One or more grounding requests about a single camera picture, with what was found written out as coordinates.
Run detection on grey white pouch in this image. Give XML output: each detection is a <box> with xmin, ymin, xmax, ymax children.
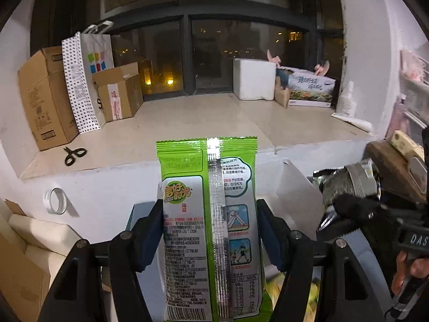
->
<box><xmin>407</xmin><ymin>156</ymin><xmax>428</xmax><ymax>179</ymax></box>

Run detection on green snack packet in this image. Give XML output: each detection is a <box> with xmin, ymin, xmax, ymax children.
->
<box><xmin>156</xmin><ymin>136</ymin><xmax>273</xmax><ymax>322</ymax></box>

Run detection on large brown cardboard box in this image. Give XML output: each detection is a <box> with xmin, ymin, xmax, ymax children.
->
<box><xmin>18</xmin><ymin>46</ymin><xmax>80</xmax><ymax>152</ymax></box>

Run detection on white storage box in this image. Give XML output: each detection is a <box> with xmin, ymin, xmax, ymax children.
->
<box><xmin>129</xmin><ymin>159</ymin><xmax>324</xmax><ymax>322</ymax></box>

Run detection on dark window frame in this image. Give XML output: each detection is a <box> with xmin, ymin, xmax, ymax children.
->
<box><xmin>32</xmin><ymin>0</ymin><xmax>344</xmax><ymax>103</ymax></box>

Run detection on small labelled cardboard box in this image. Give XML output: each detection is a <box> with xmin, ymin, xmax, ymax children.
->
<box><xmin>92</xmin><ymin>62</ymin><xmax>145</xmax><ymax>123</ymax></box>

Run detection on white paper sheet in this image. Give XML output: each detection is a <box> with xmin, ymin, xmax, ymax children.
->
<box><xmin>331</xmin><ymin>112</ymin><xmax>375</xmax><ymax>133</ymax></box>

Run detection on pink toy figure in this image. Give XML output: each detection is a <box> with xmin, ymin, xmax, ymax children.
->
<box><xmin>266</xmin><ymin>49</ymin><xmax>282</xmax><ymax>69</ymax></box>
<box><xmin>313</xmin><ymin>60</ymin><xmax>331</xmax><ymax>76</ymax></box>

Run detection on brown wooden side table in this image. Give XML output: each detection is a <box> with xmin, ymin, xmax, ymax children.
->
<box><xmin>364</xmin><ymin>139</ymin><xmax>429</xmax><ymax>205</ymax></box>

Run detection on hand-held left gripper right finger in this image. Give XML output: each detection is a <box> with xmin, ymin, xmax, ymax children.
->
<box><xmin>256</xmin><ymin>199</ymin><xmax>393</xmax><ymax>322</ymax></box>

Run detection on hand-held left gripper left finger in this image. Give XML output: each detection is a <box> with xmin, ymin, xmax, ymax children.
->
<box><xmin>37</xmin><ymin>199</ymin><xmax>165</xmax><ymax>322</ymax></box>

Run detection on landscape printed carton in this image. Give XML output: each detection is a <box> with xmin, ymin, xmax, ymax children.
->
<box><xmin>275</xmin><ymin>66</ymin><xmax>338</xmax><ymax>108</ymax></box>

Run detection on small brown carton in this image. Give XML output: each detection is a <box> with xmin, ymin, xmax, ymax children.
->
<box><xmin>275</xmin><ymin>75</ymin><xmax>291</xmax><ymax>109</ymax></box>

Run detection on cream foam block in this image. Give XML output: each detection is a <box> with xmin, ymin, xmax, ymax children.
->
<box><xmin>8</xmin><ymin>213</ymin><xmax>83</xmax><ymax>289</ymax></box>

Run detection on white dotted paper bag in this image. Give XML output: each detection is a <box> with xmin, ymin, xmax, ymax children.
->
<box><xmin>61</xmin><ymin>21</ymin><xmax>115</xmax><ymax>135</ymax></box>

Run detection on white tape roll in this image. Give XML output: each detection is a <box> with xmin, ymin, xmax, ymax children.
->
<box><xmin>44</xmin><ymin>187</ymin><xmax>68</xmax><ymax>215</ymax></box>

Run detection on yellow white snack packet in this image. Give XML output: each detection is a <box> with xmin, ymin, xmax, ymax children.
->
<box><xmin>389</xmin><ymin>130</ymin><xmax>425</xmax><ymax>162</ymax></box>

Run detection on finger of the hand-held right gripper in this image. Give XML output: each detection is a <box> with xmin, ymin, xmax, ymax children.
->
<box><xmin>316</xmin><ymin>193</ymin><xmax>386</xmax><ymax>244</ymax></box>

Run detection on white foam box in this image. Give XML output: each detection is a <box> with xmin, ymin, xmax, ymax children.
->
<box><xmin>233</xmin><ymin>58</ymin><xmax>276</xmax><ymax>101</ymax></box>

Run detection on silver snack packet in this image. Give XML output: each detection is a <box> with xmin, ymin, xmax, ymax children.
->
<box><xmin>313</xmin><ymin>159</ymin><xmax>383</xmax><ymax>208</ymax></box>

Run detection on person's right hand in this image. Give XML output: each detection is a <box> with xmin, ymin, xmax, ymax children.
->
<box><xmin>391</xmin><ymin>251</ymin><xmax>429</xmax><ymax>296</ymax></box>

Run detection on black scissors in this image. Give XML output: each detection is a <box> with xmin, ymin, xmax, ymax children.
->
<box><xmin>63</xmin><ymin>146</ymin><xmax>88</xmax><ymax>167</ymax></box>

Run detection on wall shelf rack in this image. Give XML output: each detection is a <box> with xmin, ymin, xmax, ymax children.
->
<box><xmin>390</xmin><ymin>49</ymin><xmax>429</xmax><ymax>135</ymax></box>

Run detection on open brown cardboard box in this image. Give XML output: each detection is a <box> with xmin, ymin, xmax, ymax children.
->
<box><xmin>0</xmin><ymin>198</ymin><xmax>51</xmax><ymax>322</ymax></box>

